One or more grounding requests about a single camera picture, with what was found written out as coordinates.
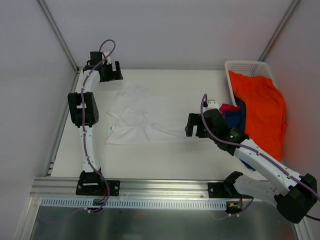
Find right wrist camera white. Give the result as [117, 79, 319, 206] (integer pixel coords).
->
[203, 99, 220, 111]

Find blue t shirt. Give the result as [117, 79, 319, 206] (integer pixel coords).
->
[222, 99, 256, 172]

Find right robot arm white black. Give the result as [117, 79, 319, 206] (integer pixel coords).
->
[185, 108, 320, 224]

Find right aluminium frame post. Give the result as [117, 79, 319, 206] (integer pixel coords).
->
[258, 0, 301, 62]

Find aluminium mounting rail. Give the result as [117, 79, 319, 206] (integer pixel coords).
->
[29, 176, 251, 201]

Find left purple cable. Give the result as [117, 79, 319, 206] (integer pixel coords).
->
[81, 39, 116, 201]

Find slotted cable duct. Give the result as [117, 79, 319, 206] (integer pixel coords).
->
[40, 197, 227, 211]

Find magenta t shirt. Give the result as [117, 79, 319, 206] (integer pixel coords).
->
[219, 103, 241, 113]

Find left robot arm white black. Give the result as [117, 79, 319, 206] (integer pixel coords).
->
[67, 51, 123, 198]

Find white plastic laundry basket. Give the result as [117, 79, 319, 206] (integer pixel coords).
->
[224, 60, 277, 107]

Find purple cable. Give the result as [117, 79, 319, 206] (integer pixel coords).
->
[81, 39, 116, 201]
[201, 93, 320, 221]

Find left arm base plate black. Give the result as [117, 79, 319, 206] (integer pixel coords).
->
[75, 179, 121, 197]

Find aluminium frame post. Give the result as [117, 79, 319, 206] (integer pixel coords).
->
[258, 0, 301, 62]
[37, 0, 80, 73]

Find white t shirt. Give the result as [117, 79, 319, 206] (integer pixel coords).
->
[105, 82, 203, 145]

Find orange t shirt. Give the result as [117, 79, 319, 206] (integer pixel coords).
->
[228, 70, 287, 162]

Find left aluminium frame post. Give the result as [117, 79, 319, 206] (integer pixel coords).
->
[37, 0, 80, 73]

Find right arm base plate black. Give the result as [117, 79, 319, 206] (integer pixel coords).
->
[207, 182, 229, 199]

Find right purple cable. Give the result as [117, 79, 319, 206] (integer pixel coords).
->
[201, 93, 320, 221]

